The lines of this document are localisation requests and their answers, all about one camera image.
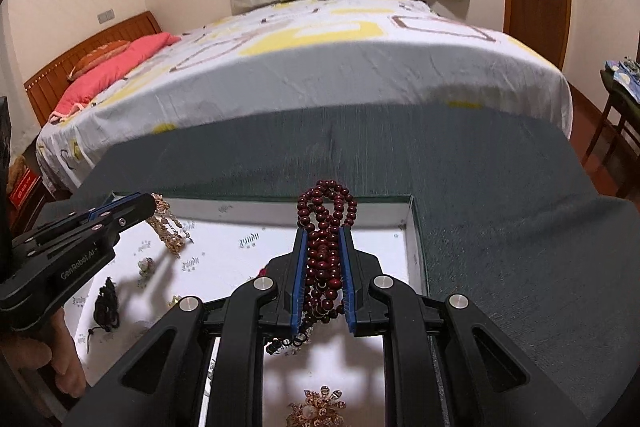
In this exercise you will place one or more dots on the brown teddy bear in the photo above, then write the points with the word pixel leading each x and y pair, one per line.
pixel 16 167

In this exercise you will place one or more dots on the pearl pendant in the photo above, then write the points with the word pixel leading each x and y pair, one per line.
pixel 146 266

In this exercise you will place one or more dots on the wooden headboard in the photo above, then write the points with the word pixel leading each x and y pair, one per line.
pixel 50 92

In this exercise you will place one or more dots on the bed with patterned sheet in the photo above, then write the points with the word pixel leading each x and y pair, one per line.
pixel 350 72

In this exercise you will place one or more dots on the wooden chair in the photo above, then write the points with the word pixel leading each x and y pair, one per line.
pixel 612 117

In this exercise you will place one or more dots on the wooden nightstand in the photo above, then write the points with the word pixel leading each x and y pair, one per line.
pixel 30 214

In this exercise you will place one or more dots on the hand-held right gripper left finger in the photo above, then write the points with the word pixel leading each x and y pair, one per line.
pixel 299 277

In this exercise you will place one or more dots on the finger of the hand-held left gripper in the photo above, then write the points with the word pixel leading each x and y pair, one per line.
pixel 120 204
pixel 112 227

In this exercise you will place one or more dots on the red gift box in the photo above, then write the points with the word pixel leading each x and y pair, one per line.
pixel 25 188

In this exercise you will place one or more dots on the wall socket panel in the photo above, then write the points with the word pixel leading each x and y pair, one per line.
pixel 106 16

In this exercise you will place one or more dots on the blue printed packet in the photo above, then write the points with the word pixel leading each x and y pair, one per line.
pixel 625 74

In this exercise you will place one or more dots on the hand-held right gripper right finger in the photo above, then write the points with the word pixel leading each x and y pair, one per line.
pixel 346 277

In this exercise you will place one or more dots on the gold pearl brooch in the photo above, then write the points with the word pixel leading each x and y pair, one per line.
pixel 315 409

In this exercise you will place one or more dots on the person's left hand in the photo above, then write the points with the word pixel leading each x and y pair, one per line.
pixel 65 357

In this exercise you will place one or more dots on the red patterned pillow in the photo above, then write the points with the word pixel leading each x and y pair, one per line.
pixel 100 54

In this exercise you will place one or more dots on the dark green tablecloth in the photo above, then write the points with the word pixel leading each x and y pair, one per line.
pixel 500 207

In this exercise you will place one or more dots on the white sheer curtain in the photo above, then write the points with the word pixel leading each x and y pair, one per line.
pixel 17 57

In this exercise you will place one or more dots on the white printed shallow box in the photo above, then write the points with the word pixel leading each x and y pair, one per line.
pixel 225 227

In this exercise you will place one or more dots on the pink pillow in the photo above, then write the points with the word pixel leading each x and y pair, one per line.
pixel 110 72

